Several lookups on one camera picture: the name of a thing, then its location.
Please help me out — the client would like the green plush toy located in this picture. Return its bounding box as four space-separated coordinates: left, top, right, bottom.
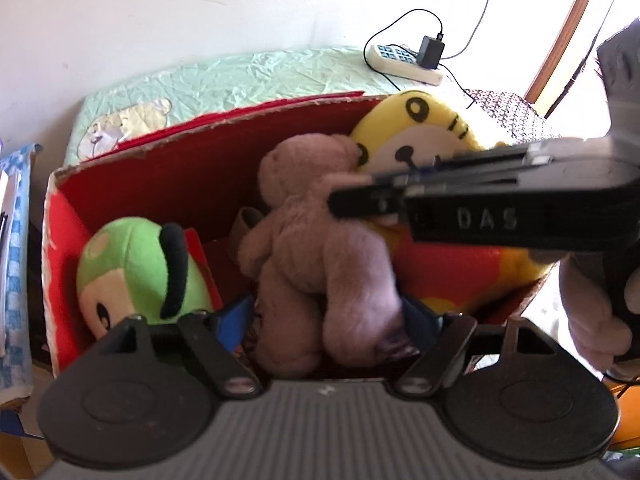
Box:
76 216 213 341

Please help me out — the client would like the blue checked cloth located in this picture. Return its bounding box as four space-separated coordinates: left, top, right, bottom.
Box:
0 144 43 406

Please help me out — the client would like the person's right hand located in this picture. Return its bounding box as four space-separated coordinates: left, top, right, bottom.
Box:
559 25 640 381

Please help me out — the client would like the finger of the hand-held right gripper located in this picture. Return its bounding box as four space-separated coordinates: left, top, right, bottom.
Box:
370 142 551 195
327 180 416 221

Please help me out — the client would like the dark floral patterned cloth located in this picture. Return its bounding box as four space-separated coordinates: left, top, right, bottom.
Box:
462 89 568 142

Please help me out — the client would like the black power adapter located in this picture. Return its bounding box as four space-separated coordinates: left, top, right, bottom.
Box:
418 34 446 70

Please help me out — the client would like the pale green cartoon sheet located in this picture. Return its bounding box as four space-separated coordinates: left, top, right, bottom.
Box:
65 47 471 166

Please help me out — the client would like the wooden door frame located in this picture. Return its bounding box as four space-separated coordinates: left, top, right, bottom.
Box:
522 0 608 106

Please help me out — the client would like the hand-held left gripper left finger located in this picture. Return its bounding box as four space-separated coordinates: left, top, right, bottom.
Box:
97 295 265 400

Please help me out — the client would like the red cardboard box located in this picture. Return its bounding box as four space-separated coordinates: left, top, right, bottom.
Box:
42 91 556 381

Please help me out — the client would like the black cable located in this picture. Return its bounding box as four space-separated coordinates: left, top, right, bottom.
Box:
364 8 476 111

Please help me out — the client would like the yellow plush toy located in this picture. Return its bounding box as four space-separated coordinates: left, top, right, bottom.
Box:
350 89 553 316

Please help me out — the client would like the purple plush toy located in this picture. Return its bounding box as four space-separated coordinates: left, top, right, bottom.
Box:
237 132 421 378

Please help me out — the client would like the white power strip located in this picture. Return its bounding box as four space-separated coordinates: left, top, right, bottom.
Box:
364 42 445 86

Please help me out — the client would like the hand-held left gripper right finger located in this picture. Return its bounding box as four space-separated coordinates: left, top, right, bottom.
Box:
395 295 566 397

